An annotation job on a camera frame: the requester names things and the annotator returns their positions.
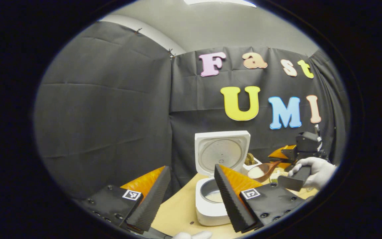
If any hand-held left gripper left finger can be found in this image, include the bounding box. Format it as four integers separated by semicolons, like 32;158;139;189
78;165;171;233

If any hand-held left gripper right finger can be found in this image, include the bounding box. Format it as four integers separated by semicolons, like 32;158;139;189
214;163;306;233

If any brown wooden spoon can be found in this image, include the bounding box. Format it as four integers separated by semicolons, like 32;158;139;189
247;160;283;183

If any white rice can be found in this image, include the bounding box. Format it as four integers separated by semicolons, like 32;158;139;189
205;191;224;203

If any white rice cooker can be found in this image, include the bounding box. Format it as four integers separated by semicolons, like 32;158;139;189
194;130;251;227

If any white toaster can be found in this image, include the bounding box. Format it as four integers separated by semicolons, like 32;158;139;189
242;158;263;175

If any black backdrop cloth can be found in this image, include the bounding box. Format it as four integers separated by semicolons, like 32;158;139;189
33;21;350;199

